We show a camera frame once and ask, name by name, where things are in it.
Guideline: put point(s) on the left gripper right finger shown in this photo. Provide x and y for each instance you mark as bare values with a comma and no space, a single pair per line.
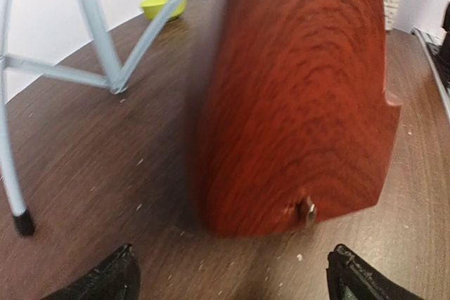
350,277

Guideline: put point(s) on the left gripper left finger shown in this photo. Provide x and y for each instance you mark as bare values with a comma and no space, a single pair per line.
118,276

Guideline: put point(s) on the brown wooden metronome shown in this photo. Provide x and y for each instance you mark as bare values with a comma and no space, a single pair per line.
288,119

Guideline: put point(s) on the green plastic bowl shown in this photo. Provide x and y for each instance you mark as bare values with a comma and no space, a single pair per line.
151,8

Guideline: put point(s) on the patterned paper cup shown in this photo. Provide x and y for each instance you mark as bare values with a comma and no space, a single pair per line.
391,5

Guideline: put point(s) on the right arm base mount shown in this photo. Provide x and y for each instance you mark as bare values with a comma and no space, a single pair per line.
441,54

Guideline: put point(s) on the aluminium front rail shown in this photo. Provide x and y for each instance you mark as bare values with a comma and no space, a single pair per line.
425,38

